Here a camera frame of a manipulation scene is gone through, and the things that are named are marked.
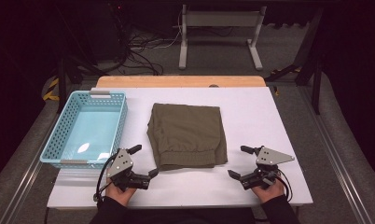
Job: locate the black metal stand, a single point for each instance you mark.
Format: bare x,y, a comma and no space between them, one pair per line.
62,84
316,77

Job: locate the aluminium floor rail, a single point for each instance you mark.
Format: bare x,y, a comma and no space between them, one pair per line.
338,161
24,189

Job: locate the white metal stand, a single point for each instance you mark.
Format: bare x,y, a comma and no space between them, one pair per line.
219,19

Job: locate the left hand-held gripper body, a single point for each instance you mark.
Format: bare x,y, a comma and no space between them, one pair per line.
122,162

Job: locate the light blue plastic basket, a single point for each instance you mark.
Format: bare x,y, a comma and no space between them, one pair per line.
89,130

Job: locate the person's right hand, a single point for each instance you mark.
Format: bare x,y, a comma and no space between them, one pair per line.
269,193

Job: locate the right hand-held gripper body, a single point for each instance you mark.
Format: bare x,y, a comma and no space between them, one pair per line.
269,157

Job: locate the person's left hand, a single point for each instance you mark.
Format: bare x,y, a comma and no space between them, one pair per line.
120,196

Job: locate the yellow black striped tape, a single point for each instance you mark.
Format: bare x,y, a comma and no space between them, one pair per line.
285,70
52,90

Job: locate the olive green pants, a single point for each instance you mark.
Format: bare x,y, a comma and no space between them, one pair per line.
185,133

